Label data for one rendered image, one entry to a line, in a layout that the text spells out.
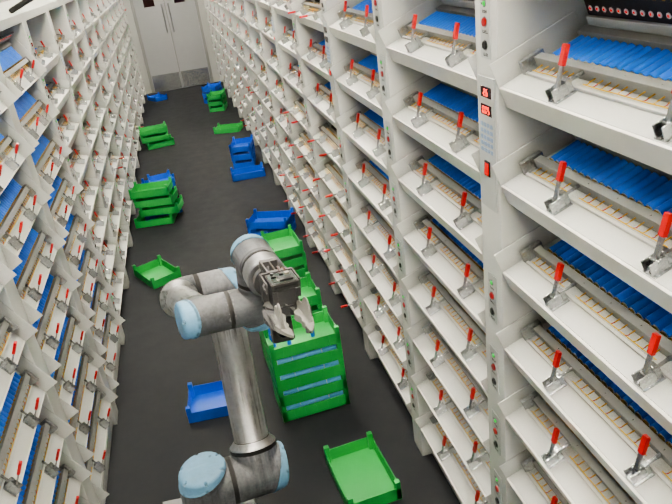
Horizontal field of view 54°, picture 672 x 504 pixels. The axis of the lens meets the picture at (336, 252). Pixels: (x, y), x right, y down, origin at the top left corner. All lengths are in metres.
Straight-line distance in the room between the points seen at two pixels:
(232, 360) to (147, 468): 0.95
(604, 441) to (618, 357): 0.20
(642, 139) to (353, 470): 1.94
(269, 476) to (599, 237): 1.38
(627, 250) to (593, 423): 0.41
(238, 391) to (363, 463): 0.75
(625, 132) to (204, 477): 1.59
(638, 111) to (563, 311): 0.44
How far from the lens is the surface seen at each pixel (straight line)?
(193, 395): 3.20
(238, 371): 2.10
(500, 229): 1.43
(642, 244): 1.11
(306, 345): 2.73
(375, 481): 2.60
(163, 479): 2.84
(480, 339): 1.89
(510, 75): 1.34
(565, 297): 1.34
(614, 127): 1.04
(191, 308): 1.50
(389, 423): 2.83
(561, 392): 1.44
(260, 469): 2.17
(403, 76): 2.00
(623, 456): 1.32
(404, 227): 2.13
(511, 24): 1.33
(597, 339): 1.25
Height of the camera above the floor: 1.84
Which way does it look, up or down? 25 degrees down
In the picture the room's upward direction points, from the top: 8 degrees counter-clockwise
